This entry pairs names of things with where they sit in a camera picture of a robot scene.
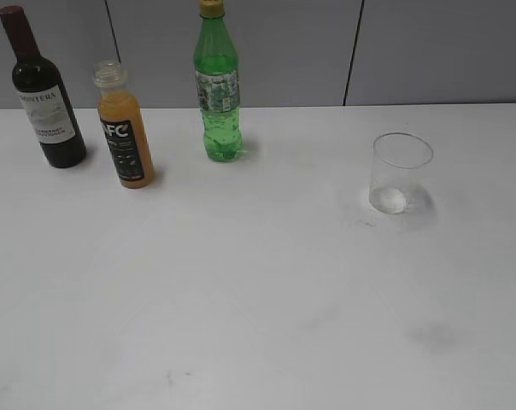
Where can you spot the NFC orange juice bottle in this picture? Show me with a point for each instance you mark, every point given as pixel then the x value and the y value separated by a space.
pixel 123 127

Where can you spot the transparent plastic cup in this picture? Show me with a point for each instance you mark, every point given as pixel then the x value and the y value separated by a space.
pixel 398 162

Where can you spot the red wine bottle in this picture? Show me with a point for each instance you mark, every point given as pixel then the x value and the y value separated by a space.
pixel 43 94

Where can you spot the green soda bottle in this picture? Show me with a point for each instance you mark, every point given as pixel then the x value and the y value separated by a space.
pixel 217 82

